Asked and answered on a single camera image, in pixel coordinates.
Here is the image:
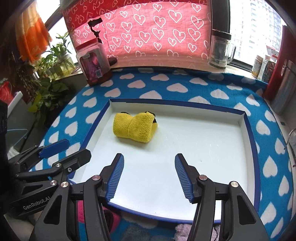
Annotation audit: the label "teal grey towel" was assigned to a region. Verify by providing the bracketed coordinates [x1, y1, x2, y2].
[120, 222, 176, 241]

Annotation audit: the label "red heart pattern cloth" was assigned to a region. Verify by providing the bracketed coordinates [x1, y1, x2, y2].
[60, 0, 211, 69]

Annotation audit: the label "orange hanging cloth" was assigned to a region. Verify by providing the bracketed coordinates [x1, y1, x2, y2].
[15, 1, 52, 63]

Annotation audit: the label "yellow towel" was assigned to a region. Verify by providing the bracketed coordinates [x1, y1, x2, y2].
[113, 111, 158, 143]

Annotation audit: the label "pink towel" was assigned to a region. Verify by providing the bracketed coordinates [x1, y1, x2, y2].
[77, 200, 121, 233]

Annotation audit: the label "glass jar black lid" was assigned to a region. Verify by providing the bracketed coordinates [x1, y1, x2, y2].
[209, 29, 236, 69]

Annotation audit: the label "green potted plants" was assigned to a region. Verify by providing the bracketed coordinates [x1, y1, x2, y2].
[23, 32, 75, 127]

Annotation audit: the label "red basket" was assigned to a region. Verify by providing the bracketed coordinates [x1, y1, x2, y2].
[0, 81, 14, 105]

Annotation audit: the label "steel thermos flask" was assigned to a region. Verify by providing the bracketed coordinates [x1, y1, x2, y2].
[270, 60, 295, 115]

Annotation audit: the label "black phone stand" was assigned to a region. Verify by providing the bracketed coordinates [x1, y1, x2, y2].
[88, 18, 103, 44]

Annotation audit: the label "lilac towel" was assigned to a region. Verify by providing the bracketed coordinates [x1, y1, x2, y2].
[174, 223, 220, 241]

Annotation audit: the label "pink lidded plastic jar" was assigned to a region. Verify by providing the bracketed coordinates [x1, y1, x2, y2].
[76, 38, 112, 86]

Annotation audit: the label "red board panel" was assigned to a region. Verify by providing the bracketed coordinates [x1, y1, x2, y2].
[262, 26, 296, 100]

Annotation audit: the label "blue white shallow box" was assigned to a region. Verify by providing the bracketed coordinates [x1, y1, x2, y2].
[68, 98, 261, 225]

